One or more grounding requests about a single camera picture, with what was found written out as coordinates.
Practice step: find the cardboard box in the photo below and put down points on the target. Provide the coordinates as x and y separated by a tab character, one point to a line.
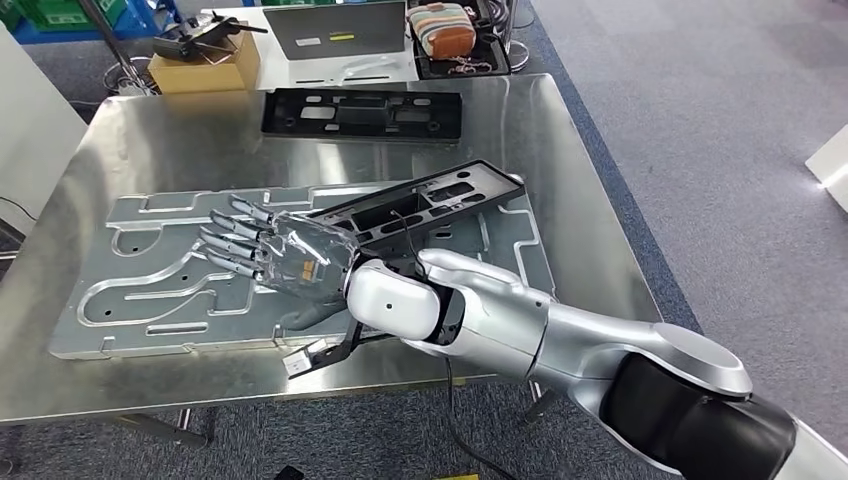
199	76

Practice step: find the black plastic plate bracket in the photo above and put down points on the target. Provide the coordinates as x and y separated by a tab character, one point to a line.
275	112
464	192

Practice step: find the black device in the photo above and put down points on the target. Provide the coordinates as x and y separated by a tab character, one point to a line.
185	43

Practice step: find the metal stand pole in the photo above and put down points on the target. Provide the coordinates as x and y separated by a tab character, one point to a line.
129	73

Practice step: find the stainless steel workbench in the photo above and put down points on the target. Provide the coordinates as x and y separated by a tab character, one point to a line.
563	166

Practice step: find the grey metal fixture plate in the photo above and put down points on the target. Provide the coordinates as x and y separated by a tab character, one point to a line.
166	318

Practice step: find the green plastic crate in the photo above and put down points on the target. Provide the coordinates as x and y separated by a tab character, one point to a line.
66	13

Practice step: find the striped fabric pouch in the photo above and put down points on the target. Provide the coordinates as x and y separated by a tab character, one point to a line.
440	30

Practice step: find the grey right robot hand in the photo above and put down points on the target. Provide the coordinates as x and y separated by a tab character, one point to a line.
305	255

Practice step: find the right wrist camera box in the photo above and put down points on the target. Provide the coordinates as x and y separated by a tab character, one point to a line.
318	354

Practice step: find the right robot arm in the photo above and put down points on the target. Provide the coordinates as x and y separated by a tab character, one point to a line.
497	318

